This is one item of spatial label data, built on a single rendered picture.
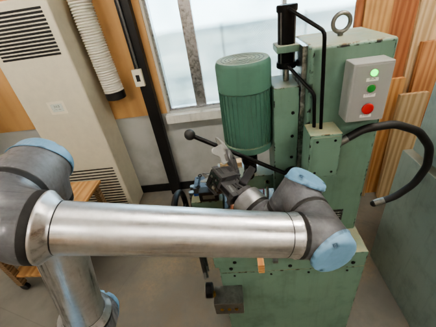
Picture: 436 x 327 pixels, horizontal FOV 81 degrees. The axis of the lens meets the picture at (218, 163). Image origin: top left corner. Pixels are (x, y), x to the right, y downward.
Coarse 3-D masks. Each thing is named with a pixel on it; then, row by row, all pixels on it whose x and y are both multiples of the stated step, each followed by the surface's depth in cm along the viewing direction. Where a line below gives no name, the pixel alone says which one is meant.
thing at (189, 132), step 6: (186, 132) 78; (192, 132) 78; (186, 138) 78; (192, 138) 78; (198, 138) 79; (204, 138) 80; (210, 144) 80; (216, 144) 80; (240, 156) 82; (246, 156) 83; (252, 162) 84; (258, 162) 84; (270, 168) 85; (276, 168) 85; (288, 168) 87; (282, 174) 86
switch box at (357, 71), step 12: (348, 60) 67; (360, 60) 66; (372, 60) 64; (384, 60) 63; (348, 72) 67; (360, 72) 64; (384, 72) 64; (348, 84) 68; (360, 84) 66; (384, 84) 66; (348, 96) 69; (360, 96) 68; (384, 96) 68; (348, 108) 70; (360, 108) 70; (384, 108) 70; (348, 120) 72; (360, 120) 72
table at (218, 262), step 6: (216, 258) 91; (222, 258) 90; (228, 258) 90; (234, 258) 90; (240, 258) 90; (246, 258) 90; (252, 258) 90; (264, 258) 90; (270, 258) 90; (216, 264) 92; (222, 264) 92; (228, 264) 92; (234, 264) 92; (240, 264) 92; (246, 264) 92; (252, 264) 92; (264, 264) 92; (270, 264) 92
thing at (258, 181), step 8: (240, 168) 106; (264, 168) 104; (240, 176) 101; (256, 176) 101; (264, 176) 101; (272, 176) 100; (248, 184) 103; (256, 184) 103; (264, 184) 103; (272, 184) 103
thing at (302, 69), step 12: (300, 48) 73; (300, 60) 74; (300, 72) 75; (300, 84) 76; (300, 96) 78; (300, 108) 80; (300, 120) 82; (300, 132) 85; (300, 144) 87; (300, 156) 90
